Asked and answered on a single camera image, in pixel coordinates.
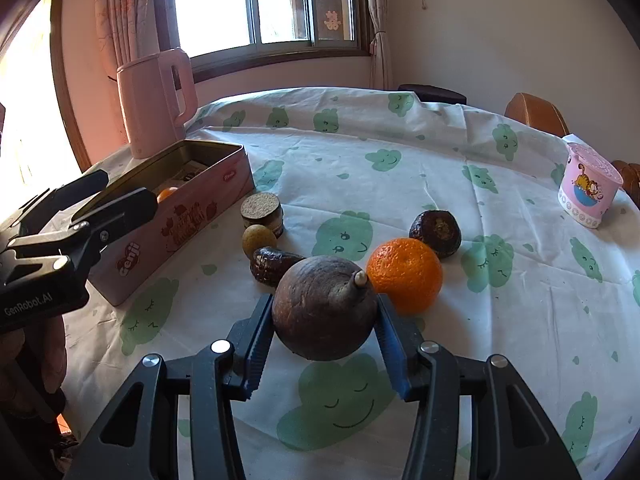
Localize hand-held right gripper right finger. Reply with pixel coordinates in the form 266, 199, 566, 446
376, 292, 583, 480

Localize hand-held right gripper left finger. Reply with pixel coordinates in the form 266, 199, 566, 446
65, 294, 275, 480

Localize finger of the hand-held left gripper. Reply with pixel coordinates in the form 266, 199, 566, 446
0, 169, 110, 242
7, 187, 157, 281

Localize brown round fruit with stem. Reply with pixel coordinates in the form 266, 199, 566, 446
271, 255, 379, 362

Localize pink tin box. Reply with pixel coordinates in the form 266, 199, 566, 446
87, 140, 254, 307

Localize large bumpy orange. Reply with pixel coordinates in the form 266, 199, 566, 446
366, 238, 444, 316

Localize oblong dark wrinkled fruit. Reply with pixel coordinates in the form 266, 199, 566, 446
250, 246, 307, 288

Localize small tan round fruit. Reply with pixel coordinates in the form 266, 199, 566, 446
242, 225, 277, 257

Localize round dark wrinkled fruit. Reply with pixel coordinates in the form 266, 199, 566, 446
409, 210, 462, 260

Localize small jar with cork lid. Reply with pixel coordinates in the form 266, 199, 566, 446
240, 192, 285, 239

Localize person's left hand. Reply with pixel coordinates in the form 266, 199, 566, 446
0, 312, 69, 397

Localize printed paper packets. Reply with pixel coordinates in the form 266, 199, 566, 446
165, 160, 211, 186

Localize pink electric kettle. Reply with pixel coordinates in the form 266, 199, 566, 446
116, 48, 198, 160

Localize pink curtain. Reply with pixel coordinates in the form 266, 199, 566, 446
95, 0, 176, 81

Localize sliding window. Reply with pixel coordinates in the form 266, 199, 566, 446
152, 0, 373, 83

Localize pink cartoon cup with lid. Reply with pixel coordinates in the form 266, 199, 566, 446
557, 142, 625, 230

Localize dark round stool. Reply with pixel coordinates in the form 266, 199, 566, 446
398, 84, 468, 106

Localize brown leather armchair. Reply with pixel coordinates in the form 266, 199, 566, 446
504, 92, 571, 137

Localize brown leather sofa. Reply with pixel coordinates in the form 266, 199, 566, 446
612, 160, 640, 196

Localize beige curtain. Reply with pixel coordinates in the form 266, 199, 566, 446
361, 0, 394, 91

